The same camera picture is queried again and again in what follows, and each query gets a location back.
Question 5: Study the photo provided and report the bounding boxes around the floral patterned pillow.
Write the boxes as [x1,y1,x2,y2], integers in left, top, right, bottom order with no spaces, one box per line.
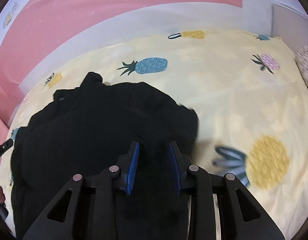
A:
[295,44,308,88]

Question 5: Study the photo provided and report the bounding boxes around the yellow pineapple print bedsheet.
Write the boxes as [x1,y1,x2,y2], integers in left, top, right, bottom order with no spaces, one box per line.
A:
[11,30,308,239]

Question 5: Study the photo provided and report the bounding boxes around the white bed side rail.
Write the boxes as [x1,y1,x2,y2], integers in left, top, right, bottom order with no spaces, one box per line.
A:
[19,2,243,95]

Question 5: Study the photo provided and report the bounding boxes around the large black garment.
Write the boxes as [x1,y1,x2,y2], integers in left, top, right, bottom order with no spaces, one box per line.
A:
[11,72,198,239]

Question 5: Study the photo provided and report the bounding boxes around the white bed headboard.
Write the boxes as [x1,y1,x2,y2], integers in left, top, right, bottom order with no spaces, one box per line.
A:
[272,4,308,52]

